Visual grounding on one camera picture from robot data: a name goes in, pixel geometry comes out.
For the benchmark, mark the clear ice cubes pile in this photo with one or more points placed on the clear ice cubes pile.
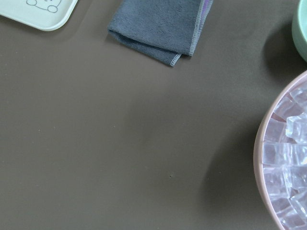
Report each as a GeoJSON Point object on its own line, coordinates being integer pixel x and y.
{"type": "Point", "coordinates": [287, 155]}

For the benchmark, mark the grey folded cloth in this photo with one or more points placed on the grey folded cloth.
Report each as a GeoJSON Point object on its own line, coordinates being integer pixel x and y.
{"type": "Point", "coordinates": [162, 29]}

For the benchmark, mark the cream rabbit serving tray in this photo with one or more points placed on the cream rabbit serving tray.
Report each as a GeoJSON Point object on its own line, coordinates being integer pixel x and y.
{"type": "Point", "coordinates": [45, 15]}

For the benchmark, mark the pink bowl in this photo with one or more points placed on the pink bowl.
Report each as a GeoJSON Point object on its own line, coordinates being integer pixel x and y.
{"type": "Point", "coordinates": [260, 155]}

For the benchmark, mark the green ceramic bowl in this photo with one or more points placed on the green ceramic bowl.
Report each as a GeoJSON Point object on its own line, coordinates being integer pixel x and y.
{"type": "Point", "coordinates": [299, 29]}

